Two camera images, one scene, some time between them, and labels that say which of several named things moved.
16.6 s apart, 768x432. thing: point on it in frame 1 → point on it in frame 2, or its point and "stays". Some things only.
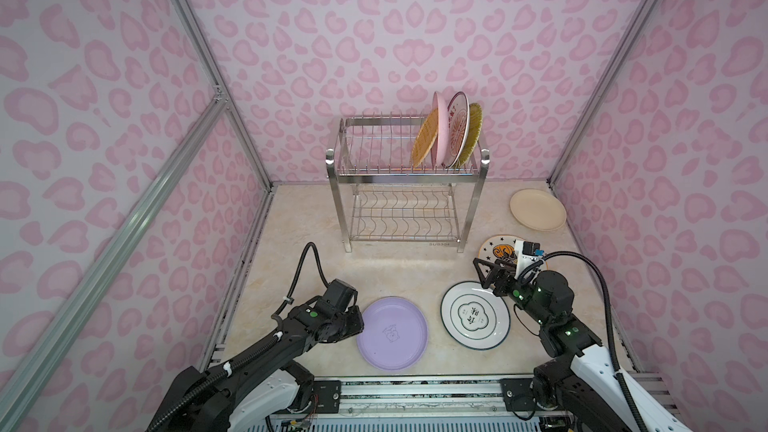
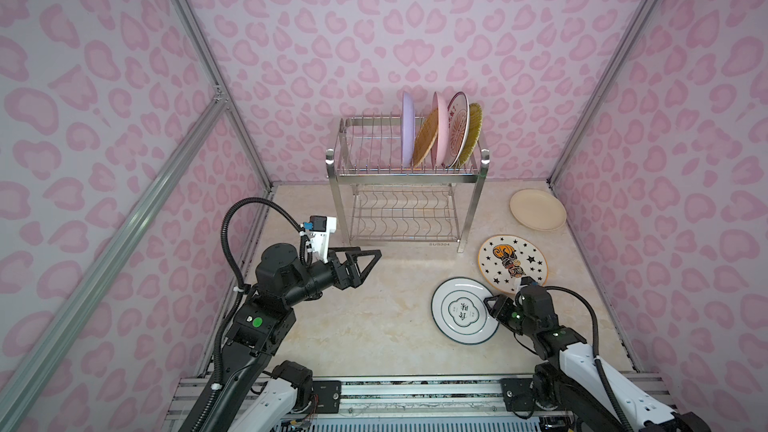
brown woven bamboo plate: x=425 y=138 stays
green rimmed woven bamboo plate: x=474 y=134 stays
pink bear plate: x=441 y=139 stays
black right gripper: x=505 y=275 → x=500 y=308
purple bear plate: x=395 y=333 → x=408 y=130
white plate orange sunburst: x=459 y=121 stays
